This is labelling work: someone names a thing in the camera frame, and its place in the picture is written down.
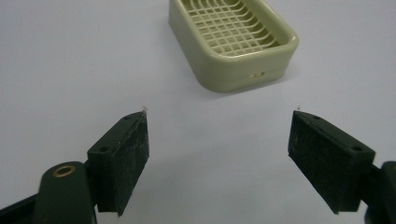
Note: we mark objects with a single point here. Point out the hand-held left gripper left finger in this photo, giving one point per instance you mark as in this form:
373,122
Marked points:
120,161

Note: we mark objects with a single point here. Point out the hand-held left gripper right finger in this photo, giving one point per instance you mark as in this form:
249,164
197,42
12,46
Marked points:
330,158

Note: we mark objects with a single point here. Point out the pale green soap dish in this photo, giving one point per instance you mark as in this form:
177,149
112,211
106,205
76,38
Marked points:
218,59

